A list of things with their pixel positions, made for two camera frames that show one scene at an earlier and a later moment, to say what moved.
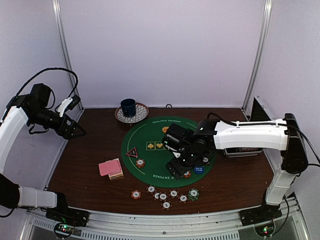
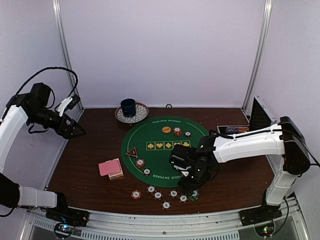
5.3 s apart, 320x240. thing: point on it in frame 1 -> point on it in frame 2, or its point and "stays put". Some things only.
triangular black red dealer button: [133, 152] stays put
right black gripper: [177, 169] -> [190, 186]
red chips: [140, 163] stays put
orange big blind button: [164, 129] stays put
